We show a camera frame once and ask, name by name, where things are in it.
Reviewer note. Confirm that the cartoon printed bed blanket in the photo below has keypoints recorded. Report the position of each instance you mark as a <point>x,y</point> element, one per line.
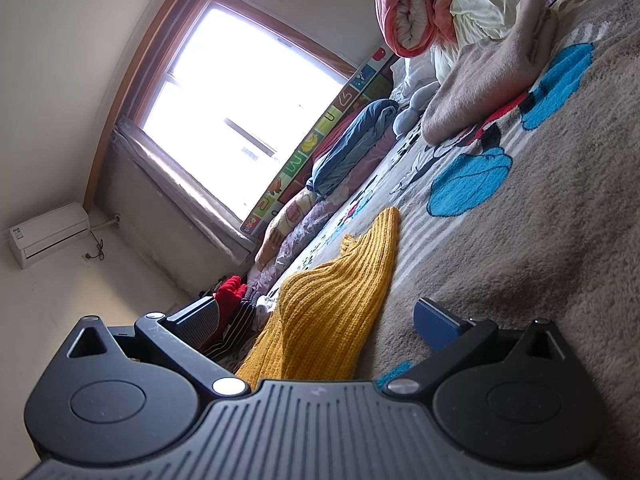
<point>525,220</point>

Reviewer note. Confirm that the rolled pink orange blanket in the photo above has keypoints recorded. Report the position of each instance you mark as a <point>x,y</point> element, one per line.
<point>415,5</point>

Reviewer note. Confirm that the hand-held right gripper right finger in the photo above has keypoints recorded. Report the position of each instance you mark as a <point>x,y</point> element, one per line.
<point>436,327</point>

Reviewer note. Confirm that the stack of striped folded clothes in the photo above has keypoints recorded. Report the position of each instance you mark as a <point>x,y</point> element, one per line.
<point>239,327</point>

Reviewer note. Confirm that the white air conditioner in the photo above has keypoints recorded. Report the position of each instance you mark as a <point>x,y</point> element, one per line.
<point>47,235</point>

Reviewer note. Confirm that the yellow knit sweater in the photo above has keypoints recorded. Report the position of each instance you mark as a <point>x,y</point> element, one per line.
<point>330,305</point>

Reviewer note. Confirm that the red knit sweater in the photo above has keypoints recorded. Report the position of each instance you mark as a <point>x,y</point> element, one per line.
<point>231,292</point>

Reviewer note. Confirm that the beige fleece blanket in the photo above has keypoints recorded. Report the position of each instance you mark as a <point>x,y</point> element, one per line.
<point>485,80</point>

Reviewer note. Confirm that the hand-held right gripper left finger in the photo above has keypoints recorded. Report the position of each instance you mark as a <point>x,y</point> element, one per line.
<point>199,324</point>

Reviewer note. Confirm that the light blue plush toy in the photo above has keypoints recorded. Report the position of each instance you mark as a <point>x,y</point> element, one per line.
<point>407,115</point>

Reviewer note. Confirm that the pink patterned quilt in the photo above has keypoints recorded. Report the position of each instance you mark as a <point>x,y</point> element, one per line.
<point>310,230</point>

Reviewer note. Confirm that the window with wooden frame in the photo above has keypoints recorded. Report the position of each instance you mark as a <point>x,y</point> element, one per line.
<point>235,110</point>

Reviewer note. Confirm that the colourful alphabet foam mat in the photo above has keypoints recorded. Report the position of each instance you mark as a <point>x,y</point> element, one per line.
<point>320,130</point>

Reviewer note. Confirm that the folded blue quilt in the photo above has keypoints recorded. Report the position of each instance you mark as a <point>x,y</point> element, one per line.
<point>350,145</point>

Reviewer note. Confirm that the floral cream quilt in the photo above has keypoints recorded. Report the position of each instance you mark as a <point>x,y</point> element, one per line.
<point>287,222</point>

